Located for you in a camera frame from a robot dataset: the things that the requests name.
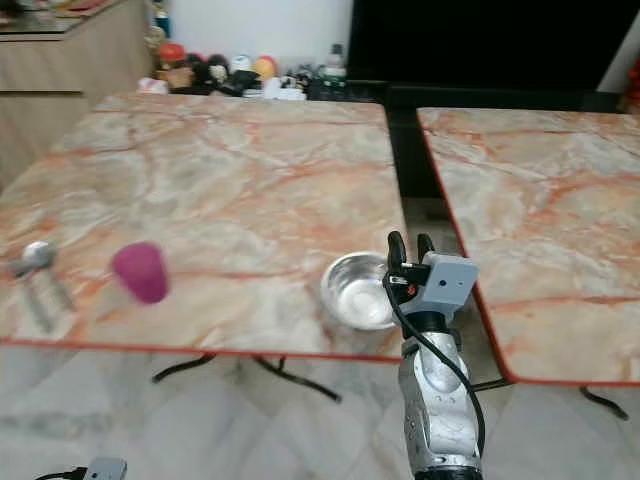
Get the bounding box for stainless steel bowl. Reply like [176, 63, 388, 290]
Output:
[321, 250, 402, 333]

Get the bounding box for large marble table black legs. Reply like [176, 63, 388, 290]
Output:
[151, 351, 347, 404]

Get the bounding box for green bottle white cap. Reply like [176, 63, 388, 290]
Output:
[323, 43, 350, 99]

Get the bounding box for metal spoon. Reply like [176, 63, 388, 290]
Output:
[22, 240, 77, 312]

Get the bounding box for black television screen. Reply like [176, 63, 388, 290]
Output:
[347, 0, 627, 90]

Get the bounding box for yellow orange toy figure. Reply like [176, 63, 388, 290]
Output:
[253, 55, 279, 84]

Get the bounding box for white and blue toy figure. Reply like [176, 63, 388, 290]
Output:
[230, 53, 254, 87]

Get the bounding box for pink plastic cup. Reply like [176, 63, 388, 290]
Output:
[111, 240, 170, 306]

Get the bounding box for black haired pale toy figure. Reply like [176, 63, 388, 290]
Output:
[208, 54, 232, 94]

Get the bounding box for light wooden cabinet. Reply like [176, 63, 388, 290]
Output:
[0, 0, 157, 188]

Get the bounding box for red capped toy figure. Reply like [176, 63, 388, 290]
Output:
[157, 41, 192, 90]

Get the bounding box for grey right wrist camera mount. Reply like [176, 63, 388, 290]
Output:
[410, 252, 480, 317]

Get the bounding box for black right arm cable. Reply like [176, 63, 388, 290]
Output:
[386, 280, 488, 461]

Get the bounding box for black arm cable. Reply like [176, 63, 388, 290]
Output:
[386, 280, 488, 461]
[33, 467, 88, 480]

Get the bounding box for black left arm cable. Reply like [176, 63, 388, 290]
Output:
[33, 467, 88, 480]

